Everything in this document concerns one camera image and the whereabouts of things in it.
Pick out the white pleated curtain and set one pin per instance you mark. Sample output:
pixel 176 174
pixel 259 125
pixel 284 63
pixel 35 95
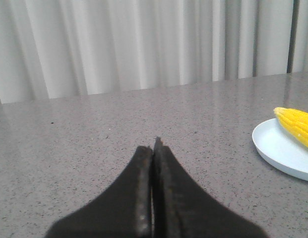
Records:
pixel 61 48

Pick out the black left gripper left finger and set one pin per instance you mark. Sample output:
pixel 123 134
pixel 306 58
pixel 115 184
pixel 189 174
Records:
pixel 123 210

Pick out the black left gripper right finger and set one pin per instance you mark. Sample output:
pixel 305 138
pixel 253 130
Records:
pixel 182 209

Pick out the yellow corn cob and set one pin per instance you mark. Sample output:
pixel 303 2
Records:
pixel 295 122

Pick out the light blue round plate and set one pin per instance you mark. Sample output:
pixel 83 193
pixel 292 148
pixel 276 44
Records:
pixel 280 149

